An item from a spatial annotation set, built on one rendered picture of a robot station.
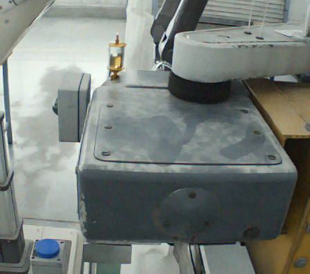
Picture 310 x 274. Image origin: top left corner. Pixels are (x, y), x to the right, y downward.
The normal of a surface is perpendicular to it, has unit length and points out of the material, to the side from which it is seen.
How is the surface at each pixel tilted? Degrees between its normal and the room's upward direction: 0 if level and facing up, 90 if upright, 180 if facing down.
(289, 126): 0
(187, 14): 91
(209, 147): 0
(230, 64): 90
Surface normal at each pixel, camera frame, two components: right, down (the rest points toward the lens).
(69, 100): 0.07, 0.40
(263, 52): 0.48, 0.39
